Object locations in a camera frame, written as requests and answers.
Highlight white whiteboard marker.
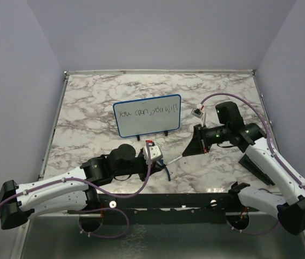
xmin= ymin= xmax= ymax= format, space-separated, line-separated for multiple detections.
xmin=166 ymin=155 xmax=183 ymax=166

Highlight blue framed whiteboard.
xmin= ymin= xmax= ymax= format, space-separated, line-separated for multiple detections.
xmin=113 ymin=94 xmax=182 ymax=138

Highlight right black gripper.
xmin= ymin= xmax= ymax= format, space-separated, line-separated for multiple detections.
xmin=183 ymin=122 xmax=231 ymax=156

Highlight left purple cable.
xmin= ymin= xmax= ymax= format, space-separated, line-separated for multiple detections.
xmin=0 ymin=141 xmax=153 ymax=222

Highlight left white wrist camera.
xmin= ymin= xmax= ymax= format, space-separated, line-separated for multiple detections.
xmin=143 ymin=140 xmax=163 ymax=163

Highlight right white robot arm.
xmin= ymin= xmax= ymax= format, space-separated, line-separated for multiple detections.
xmin=182 ymin=101 xmax=305 ymax=235

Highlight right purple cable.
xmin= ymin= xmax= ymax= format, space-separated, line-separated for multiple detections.
xmin=200 ymin=93 xmax=305 ymax=234

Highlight purple cable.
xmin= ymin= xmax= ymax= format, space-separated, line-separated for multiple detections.
xmin=0 ymin=141 xmax=153 ymax=222
xmin=200 ymin=93 xmax=305 ymax=234

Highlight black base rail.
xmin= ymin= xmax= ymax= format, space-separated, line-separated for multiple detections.
xmin=67 ymin=193 xmax=245 ymax=225

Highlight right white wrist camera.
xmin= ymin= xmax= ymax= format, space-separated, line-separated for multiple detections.
xmin=191 ymin=104 xmax=206 ymax=126

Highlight blue handled pliers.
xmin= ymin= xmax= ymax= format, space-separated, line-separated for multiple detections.
xmin=158 ymin=159 xmax=171 ymax=181

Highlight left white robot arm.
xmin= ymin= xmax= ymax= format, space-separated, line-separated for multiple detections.
xmin=0 ymin=141 xmax=163 ymax=230

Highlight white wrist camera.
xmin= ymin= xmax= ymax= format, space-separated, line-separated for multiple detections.
xmin=191 ymin=104 xmax=206 ymax=126
xmin=143 ymin=140 xmax=163 ymax=163

